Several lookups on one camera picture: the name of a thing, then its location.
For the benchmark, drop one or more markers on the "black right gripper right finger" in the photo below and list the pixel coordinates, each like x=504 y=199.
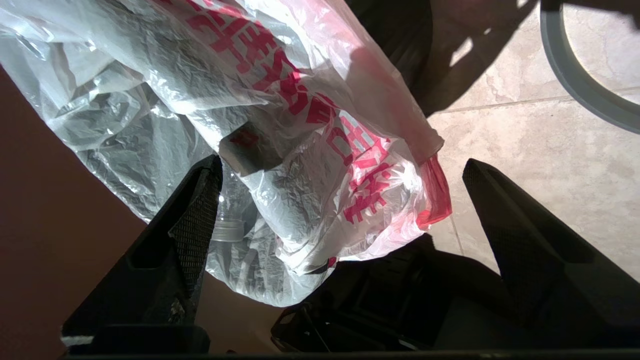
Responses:
x=540 y=270

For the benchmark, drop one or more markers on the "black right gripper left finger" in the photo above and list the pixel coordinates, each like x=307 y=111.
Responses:
x=160 y=260

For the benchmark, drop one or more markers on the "white red plastic bag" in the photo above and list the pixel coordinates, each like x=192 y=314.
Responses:
x=150 y=75

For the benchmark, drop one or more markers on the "black trash bin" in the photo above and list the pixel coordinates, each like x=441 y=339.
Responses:
x=390 y=300

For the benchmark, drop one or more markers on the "empty clear plastic bottle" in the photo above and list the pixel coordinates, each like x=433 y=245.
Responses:
x=227 y=230

